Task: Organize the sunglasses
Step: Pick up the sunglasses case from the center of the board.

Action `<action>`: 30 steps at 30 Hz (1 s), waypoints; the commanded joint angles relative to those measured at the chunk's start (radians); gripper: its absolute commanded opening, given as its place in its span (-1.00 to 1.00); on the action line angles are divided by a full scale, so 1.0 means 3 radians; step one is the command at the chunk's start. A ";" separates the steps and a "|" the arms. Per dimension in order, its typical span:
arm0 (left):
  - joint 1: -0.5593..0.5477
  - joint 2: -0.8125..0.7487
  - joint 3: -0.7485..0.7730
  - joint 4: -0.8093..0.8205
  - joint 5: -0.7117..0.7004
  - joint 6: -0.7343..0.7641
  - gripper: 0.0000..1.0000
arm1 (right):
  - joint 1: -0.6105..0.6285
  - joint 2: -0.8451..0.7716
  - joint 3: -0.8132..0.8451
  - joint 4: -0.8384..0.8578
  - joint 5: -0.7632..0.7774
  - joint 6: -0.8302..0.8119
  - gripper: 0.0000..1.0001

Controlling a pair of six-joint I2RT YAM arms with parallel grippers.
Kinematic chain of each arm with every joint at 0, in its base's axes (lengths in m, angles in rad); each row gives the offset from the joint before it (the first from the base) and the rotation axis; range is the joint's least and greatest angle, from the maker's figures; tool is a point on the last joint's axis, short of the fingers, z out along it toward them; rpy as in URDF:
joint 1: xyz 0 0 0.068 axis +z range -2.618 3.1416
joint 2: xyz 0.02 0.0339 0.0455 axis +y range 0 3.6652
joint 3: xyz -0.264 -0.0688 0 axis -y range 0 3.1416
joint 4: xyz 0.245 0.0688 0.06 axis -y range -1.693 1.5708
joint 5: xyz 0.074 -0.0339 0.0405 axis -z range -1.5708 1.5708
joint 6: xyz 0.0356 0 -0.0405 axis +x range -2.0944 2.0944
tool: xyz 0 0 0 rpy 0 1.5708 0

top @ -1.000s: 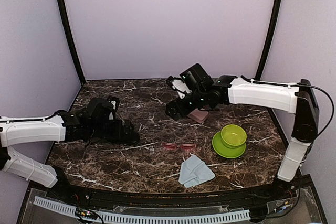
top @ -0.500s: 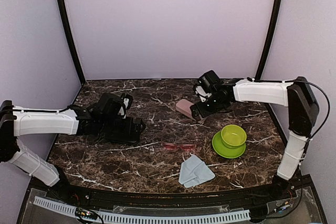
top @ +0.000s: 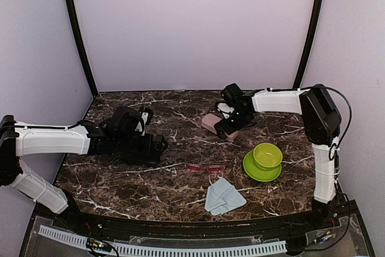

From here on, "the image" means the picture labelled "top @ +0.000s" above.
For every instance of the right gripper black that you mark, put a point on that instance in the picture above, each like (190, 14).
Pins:
(230, 129)

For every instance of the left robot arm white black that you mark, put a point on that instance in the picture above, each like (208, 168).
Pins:
(122, 136)

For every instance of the pink glasses case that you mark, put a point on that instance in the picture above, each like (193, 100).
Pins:
(210, 120)

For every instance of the green plate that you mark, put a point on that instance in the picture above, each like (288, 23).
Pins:
(253, 171)

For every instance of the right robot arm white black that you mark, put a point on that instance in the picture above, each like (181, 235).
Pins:
(321, 119)

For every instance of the right black frame post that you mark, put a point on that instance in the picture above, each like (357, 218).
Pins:
(310, 36)

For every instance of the black glasses case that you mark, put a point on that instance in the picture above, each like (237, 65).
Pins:
(140, 160)

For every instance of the black front rail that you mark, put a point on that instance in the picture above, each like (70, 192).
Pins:
(288, 226)

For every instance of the left black frame post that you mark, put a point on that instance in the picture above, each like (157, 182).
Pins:
(76, 30)

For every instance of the pink translucent sunglasses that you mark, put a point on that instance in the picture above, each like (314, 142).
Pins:
(211, 169)

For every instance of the black frame post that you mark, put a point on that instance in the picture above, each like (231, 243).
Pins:
(76, 30)
(310, 36)

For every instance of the green bowl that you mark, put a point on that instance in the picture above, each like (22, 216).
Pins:
(267, 156)

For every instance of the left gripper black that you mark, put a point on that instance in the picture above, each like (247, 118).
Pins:
(157, 143)

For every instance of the right light blue cloth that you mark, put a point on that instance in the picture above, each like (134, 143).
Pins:
(223, 197)

